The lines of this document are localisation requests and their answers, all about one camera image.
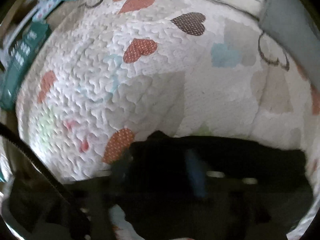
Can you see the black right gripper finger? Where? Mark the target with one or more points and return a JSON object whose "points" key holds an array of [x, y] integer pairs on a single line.
{"points": [[197, 174]]}

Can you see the black pants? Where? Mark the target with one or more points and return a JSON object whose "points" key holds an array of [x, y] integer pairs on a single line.
{"points": [[253, 191]]}

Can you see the heart pattern quilted bedspread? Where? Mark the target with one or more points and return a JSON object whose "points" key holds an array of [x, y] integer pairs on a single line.
{"points": [[114, 71]]}

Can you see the grey laptop bag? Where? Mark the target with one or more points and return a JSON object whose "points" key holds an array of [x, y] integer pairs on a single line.
{"points": [[292, 25]]}

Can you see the green cardboard box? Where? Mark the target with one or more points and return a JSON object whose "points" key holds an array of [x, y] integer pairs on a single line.
{"points": [[21, 61]]}

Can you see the patterned long box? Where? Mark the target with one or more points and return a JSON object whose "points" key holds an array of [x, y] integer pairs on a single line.
{"points": [[45, 9]]}

